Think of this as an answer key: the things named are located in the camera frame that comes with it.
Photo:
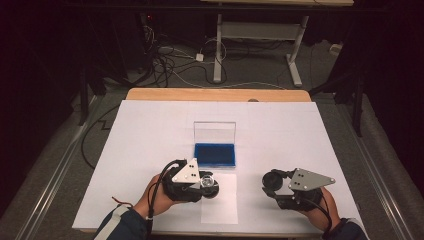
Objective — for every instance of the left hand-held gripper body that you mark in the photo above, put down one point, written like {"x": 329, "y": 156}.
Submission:
{"x": 190, "y": 173}

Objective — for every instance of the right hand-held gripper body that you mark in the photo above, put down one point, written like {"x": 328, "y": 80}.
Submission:
{"x": 310, "y": 181}

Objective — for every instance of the black stamp with clear knob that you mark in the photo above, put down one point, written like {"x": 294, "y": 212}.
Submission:
{"x": 209, "y": 183}

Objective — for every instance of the black round stamp cap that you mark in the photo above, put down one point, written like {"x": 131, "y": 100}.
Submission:
{"x": 271, "y": 180}

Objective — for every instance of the blue ink pad clear lid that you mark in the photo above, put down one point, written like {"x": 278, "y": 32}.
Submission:
{"x": 214, "y": 155}

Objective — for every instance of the person's right hand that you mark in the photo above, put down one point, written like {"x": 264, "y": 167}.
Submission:
{"x": 325, "y": 213}

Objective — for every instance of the person's left hand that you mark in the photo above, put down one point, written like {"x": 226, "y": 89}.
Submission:
{"x": 155, "y": 200}

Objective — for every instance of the white paper sheet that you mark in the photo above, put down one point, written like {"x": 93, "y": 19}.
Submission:
{"x": 223, "y": 210}

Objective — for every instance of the large white table cover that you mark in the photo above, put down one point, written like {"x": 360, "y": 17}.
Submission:
{"x": 150, "y": 133}

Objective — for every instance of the wooden table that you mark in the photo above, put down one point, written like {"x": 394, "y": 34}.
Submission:
{"x": 216, "y": 95}

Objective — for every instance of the black stand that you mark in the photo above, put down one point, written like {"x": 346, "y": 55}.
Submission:
{"x": 357, "y": 100}
{"x": 83, "y": 100}

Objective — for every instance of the white power adapter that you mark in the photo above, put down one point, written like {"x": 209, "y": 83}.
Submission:
{"x": 199, "y": 57}

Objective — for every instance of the white power strip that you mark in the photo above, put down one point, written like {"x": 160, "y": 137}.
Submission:
{"x": 335, "y": 49}

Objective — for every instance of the white metal desk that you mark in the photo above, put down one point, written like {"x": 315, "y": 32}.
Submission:
{"x": 260, "y": 31}

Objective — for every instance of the metal floor rail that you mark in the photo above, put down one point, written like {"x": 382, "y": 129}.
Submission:
{"x": 50, "y": 186}
{"x": 376, "y": 180}

